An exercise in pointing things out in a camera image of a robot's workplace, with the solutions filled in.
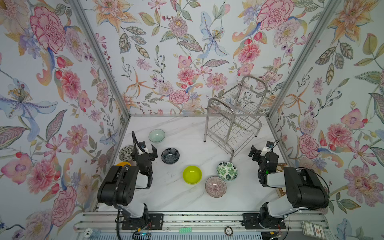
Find dark blue floral bowl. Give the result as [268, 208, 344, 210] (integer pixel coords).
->
[161, 148, 180, 165]

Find black white patterned bowl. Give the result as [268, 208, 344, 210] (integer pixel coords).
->
[119, 145, 135, 162]

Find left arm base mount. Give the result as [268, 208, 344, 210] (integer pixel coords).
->
[121, 214, 164, 230]

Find silver wire dish rack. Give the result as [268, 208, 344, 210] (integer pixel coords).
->
[203, 75, 268, 162]

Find pink striped bowl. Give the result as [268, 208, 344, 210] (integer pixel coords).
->
[205, 176, 227, 198]

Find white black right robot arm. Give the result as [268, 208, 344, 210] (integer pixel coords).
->
[249, 142, 329, 225]

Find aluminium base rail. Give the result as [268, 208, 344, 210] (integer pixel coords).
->
[74, 211, 330, 233]

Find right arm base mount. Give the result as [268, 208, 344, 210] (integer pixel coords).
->
[241, 213, 287, 230]

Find green leaf pattern bowl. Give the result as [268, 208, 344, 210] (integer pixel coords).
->
[216, 162, 238, 181]

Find green connector block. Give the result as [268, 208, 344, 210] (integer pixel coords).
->
[179, 227, 192, 234]

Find lime green plastic bowl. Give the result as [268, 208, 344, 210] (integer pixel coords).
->
[183, 166, 203, 185]

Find pale green celadon bowl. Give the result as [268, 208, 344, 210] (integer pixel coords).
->
[149, 129, 166, 143]

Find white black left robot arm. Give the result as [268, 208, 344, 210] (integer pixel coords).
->
[97, 142, 158, 219]

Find printed label card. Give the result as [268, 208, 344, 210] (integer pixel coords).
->
[302, 221, 327, 240]

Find wooden checkerboard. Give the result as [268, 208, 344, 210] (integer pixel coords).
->
[276, 187, 287, 198]

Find yellow plastic bowl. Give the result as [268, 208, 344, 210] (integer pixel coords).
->
[116, 162, 131, 167]

